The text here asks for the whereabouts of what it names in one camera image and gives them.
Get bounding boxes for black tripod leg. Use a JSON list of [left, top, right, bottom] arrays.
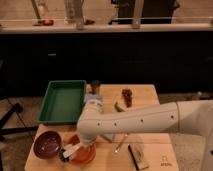
[[0, 103, 38, 142]]

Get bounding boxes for green chili pepper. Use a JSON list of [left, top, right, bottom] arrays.
[[114, 102, 125, 112]]

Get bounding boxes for grey triangular cloth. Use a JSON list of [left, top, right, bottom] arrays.
[[101, 134, 115, 142]]

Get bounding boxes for metal fork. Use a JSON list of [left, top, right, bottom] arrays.
[[115, 134, 128, 153]]

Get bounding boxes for bunch of dark grapes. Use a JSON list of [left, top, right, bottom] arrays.
[[122, 89, 132, 108]]

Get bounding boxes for dark purple bowl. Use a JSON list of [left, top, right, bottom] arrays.
[[33, 131, 61, 159]]

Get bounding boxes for black wooden block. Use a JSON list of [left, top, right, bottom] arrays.
[[128, 144, 149, 171]]

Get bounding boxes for blue sponge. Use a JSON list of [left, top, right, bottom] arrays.
[[84, 94, 103, 103]]

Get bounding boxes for orange red bowl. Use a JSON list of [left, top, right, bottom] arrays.
[[63, 134, 96, 165]]

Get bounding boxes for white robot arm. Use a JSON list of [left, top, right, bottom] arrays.
[[77, 100, 213, 171]]

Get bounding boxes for green plastic tray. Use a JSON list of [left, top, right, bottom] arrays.
[[38, 80, 86, 125]]

